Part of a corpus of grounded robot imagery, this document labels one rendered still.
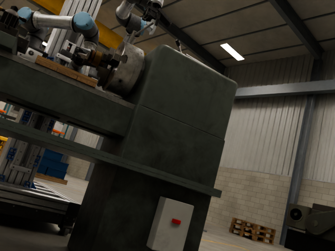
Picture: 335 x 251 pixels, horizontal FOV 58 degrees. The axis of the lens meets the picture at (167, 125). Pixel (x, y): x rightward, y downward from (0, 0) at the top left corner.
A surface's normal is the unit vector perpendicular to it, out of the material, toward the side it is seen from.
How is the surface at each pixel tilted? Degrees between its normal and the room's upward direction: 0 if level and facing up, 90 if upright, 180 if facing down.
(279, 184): 90
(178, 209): 90
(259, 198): 90
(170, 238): 90
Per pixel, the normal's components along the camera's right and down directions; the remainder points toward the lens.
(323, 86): -0.69, -0.36
